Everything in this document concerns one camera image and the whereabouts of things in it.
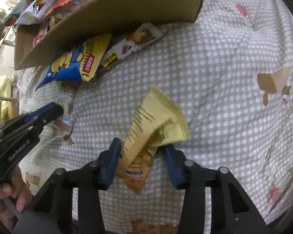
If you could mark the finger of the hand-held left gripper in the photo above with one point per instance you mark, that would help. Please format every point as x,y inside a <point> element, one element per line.
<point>46,112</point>

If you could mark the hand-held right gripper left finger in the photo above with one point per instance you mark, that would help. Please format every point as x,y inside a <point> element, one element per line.
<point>109,165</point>

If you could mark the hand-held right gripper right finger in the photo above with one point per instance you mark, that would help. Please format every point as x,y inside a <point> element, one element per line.
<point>175,168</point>

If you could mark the pale cartoon print snack packet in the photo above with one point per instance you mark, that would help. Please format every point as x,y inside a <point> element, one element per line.
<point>64,102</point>

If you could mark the blue yellow cartoon snack bag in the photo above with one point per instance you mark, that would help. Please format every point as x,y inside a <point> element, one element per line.
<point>70,61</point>

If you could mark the tan yellow striped snack packet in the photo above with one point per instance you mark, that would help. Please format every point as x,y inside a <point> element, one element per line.
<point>151,117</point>

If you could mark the pile of snack packets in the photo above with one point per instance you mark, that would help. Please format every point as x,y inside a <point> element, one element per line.
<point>63,2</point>

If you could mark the brown white snack packet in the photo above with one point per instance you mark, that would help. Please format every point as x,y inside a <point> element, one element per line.
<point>136,39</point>

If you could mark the brown cardboard box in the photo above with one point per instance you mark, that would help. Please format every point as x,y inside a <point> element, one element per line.
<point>112,14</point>

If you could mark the person's left hand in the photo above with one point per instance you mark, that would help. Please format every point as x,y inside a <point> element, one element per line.
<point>20,190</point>

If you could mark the pale yellow plush blanket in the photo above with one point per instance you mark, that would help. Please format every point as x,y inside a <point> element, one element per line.
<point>1,87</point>

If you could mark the beige checked blanket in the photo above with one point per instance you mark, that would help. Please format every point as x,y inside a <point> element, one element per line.
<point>210,102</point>

